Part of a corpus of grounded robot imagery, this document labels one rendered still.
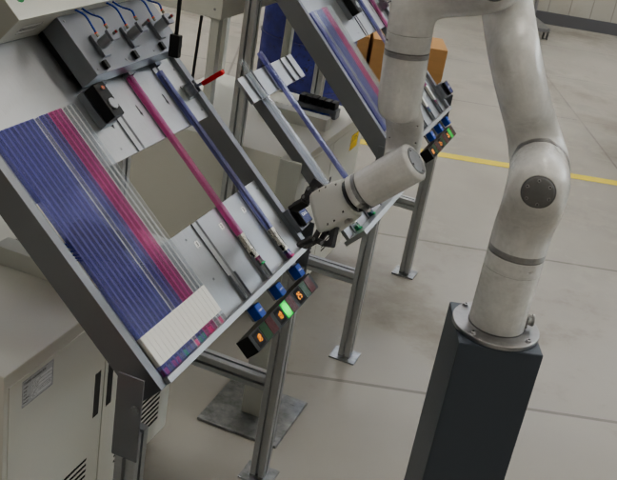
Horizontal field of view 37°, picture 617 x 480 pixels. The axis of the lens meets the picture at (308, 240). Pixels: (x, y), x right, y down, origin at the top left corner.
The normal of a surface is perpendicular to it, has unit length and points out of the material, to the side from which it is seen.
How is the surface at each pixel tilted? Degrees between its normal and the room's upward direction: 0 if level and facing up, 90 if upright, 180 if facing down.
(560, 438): 0
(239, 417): 0
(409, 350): 0
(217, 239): 43
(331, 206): 67
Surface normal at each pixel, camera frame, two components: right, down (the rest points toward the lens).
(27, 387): 0.92, 0.29
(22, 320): 0.16, -0.89
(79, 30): 0.74, -0.46
